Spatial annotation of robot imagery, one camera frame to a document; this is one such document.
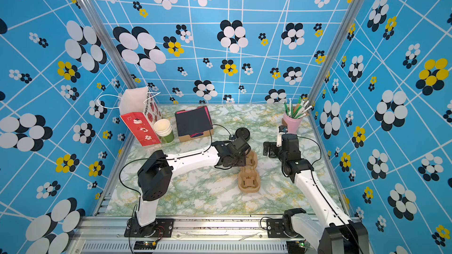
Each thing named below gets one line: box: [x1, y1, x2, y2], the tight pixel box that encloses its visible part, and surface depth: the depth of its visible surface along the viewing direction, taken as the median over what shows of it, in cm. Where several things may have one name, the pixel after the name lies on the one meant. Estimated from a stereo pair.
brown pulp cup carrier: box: [237, 149, 262, 193], surface depth 85 cm
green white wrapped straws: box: [283, 97, 313, 120], surface depth 95 cm
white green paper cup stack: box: [153, 118, 175, 144], surface depth 95 cm
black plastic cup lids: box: [235, 127, 251, 142], surface depth 104 cm
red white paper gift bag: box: [118, 86, 162, 147], surface depth 93 cm
